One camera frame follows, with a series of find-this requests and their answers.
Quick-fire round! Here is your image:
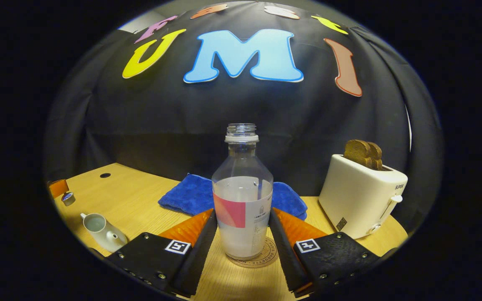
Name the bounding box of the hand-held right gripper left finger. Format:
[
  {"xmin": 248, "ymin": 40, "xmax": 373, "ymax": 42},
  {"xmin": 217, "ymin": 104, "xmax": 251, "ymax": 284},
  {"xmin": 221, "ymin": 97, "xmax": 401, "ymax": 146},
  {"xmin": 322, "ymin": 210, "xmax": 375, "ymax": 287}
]
[{"xmin": 106, "ymin": 209, "xmax": 218, "ymax": 298}]

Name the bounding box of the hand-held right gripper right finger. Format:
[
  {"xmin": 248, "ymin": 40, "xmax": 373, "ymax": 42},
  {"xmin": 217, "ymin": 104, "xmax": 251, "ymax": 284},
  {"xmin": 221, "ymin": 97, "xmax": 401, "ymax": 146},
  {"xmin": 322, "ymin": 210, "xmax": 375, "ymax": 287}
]
[{"xmin": 268, "ymin": 207, "xmax": 380, "ymax": 298}]

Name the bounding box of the round brown coaster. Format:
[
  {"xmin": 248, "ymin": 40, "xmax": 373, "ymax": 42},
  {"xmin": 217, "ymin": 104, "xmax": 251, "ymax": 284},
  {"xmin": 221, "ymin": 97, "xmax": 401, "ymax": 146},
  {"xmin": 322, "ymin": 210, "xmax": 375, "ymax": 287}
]
[{"xmin": 227, "ymin": 236, "xmax": 279, "ymax": 268}]

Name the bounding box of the clear plastic water bottle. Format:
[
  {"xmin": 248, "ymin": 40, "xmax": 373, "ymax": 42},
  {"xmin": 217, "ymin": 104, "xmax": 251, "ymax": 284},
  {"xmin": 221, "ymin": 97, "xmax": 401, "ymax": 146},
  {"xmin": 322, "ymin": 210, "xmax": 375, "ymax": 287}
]
[{"xmin": 212, "ymin": 123, "xmax": 274, "ymax": 260}]

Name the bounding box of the white teacup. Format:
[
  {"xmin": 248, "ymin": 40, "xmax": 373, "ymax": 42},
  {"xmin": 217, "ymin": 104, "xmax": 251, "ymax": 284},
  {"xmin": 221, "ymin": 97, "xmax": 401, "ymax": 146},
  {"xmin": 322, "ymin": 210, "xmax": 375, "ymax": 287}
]
[{"xmin": 80, "ymin": 212, "xmax": 128, "ymax": 253}]

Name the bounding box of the blue towel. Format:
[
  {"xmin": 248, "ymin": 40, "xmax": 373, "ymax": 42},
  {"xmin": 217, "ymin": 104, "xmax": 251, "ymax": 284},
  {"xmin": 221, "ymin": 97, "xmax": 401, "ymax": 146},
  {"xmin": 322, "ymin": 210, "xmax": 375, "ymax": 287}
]
[{"xmin": 158, "ymin": 173, "xmax": 308, "ymax": 221}]

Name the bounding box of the white toaster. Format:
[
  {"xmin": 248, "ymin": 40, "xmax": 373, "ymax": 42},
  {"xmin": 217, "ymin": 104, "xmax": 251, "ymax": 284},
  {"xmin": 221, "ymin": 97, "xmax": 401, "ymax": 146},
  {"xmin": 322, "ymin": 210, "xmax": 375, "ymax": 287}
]
[{"xmin": 318, "ymin": 154, "xmax": 409, "ymax": 240}]

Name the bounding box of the black backdrop cloth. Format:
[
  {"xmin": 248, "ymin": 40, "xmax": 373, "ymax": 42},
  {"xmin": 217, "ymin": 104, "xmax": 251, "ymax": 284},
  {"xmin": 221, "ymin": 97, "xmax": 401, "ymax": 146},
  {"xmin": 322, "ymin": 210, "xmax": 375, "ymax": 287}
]
[{"xmin": 44, "ymin": 2, "xmax": 444, "ymax": 235}]

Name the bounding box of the brown toast slice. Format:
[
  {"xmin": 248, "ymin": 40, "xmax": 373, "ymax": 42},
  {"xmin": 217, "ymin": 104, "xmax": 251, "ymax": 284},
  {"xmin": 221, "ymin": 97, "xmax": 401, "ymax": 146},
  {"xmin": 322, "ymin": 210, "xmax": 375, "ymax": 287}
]
[
  {"xmin": 344, "ymin": 139, "xmax": 373, "ymax": 168},
  {"xmin": 369, "ymin": 142, "xmax": 384, "ymax": 171}
]

